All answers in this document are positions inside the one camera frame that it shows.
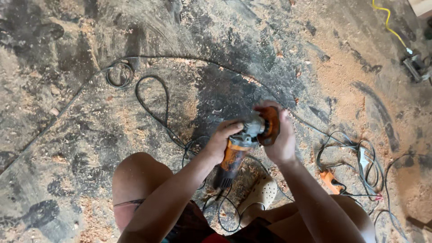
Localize person's left hand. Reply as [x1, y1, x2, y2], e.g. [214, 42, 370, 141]
[205, 119, 244, 165]

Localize yellow extension cord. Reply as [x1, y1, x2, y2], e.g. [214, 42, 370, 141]
[371, 0, 413, 54]

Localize dark shorts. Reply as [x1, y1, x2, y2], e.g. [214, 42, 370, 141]
[161, 200, 287, 243]

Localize orange angle grinder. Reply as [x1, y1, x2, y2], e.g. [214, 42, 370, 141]
[213, 106, 281, 190]

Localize cream perforated clog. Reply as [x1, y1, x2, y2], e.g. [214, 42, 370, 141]
[237, 173, 278, 216]

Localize tangled black cables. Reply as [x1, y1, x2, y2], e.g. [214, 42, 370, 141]
[316, 130, 432, 243]

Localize grey metal power tool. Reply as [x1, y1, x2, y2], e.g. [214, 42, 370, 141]
[402, 53, 432, 83]

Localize orange power tool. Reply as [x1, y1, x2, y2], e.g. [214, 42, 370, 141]
[319, 170, 347, 195]

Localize black power cable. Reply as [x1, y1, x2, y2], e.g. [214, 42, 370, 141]
[0, 55, 358, 233]

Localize person's right hand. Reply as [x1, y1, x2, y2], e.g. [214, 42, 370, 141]
[253, 100, 297, 165]

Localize wooden board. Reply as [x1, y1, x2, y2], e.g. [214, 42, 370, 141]
[408, 0, 432, 18]

